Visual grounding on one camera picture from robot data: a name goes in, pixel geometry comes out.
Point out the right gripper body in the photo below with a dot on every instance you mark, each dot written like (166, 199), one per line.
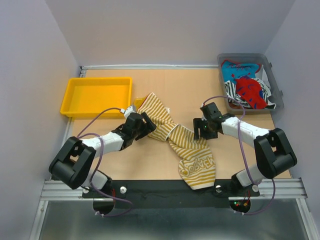
(206, 130)

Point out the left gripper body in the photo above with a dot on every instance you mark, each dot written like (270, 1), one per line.
(134, 135)

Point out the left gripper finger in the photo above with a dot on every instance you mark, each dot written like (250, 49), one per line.
(149, 124)
(142, 134)

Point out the yellow striped towel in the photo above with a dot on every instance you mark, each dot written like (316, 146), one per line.
(197, 166)

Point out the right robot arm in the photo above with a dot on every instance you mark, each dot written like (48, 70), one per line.
(273, 151)

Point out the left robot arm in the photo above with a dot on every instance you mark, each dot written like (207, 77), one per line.
(73, 162)

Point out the black white striped towel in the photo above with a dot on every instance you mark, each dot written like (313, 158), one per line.
(230, 89)

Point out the red blue patterned towel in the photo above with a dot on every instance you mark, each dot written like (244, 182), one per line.
(250, 91)

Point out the yellow plastic tray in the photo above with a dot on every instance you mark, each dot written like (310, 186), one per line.
(86, 97)

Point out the turquoise red patterned towel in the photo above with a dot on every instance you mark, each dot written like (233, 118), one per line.
(231, 71)

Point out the grey plastic bin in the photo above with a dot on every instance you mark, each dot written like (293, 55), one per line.
(265, 74)

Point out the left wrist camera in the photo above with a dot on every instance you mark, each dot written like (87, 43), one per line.
(126, 112)

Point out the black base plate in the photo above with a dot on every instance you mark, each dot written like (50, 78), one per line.
(163, 194)

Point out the aluminium frame rail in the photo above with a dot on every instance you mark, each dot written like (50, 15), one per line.
(285, 188)

